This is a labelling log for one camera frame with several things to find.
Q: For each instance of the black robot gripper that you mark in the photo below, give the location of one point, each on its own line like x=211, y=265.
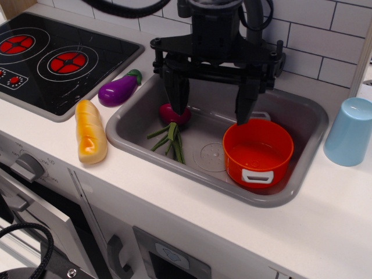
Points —
x=216, y=51

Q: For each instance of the purple toy beet green leaves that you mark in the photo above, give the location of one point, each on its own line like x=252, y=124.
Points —
x=171, y=132

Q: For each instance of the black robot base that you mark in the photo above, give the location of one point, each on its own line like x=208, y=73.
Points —
x=57, y=267

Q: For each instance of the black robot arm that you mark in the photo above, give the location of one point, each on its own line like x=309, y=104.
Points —
x=211, y=8

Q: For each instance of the grey toy sink basin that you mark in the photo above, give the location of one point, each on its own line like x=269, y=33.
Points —
x=212, y=107

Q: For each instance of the orange toy pot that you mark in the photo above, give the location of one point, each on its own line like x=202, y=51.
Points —
x=257, y=153

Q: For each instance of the dark grey toy faucet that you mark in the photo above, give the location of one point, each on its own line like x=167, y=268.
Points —
x=251, y=17

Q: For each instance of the purple toy eggplant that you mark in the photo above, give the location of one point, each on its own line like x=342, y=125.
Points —
x=119, y=91

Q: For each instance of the toy bread loaf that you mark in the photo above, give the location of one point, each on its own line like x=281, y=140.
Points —
x=91, y=138

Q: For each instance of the light blue plastic cup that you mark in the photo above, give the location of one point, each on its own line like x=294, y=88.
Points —
x=350, y=134

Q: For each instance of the black toy stove top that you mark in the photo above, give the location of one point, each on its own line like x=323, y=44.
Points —
x=47, y=66

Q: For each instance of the grey dishwasher panel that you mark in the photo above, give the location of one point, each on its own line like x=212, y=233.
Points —
x=162, y=260

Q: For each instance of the grey oven knob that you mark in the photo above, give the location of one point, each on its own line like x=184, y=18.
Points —
x=28, y=168

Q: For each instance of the toy oven door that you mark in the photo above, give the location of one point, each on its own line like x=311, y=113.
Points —
x=26, y=206

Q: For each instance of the grey cabinet handle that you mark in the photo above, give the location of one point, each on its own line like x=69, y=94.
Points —
x=114, y=247

